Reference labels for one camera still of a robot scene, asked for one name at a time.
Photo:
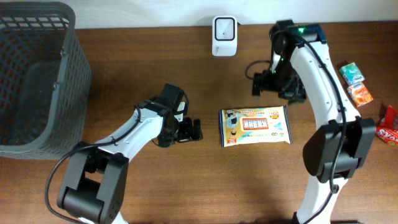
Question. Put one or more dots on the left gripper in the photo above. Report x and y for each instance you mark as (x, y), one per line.
(185, 132)

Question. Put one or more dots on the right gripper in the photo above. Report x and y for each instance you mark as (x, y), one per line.
(296, 90)

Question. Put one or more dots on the yellow snack bag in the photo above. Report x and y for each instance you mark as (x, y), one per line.
(254, 125)

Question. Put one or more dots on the green tissue pack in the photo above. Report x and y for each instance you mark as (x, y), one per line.
(351, 73)

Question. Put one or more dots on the orange tissue pack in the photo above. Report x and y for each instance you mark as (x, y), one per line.
(359, 94)

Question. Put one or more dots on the red snack bag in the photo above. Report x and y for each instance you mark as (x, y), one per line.
(387, 127)

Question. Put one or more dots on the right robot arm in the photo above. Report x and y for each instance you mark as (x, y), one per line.
(300, 69)

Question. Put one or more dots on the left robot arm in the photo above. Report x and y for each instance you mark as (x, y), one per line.
(94, 184)

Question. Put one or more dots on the white barcode scanner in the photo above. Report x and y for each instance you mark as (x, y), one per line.
(224, 36)

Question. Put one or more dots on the dark grey plastic basket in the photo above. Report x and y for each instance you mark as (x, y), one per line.
(45, 80)

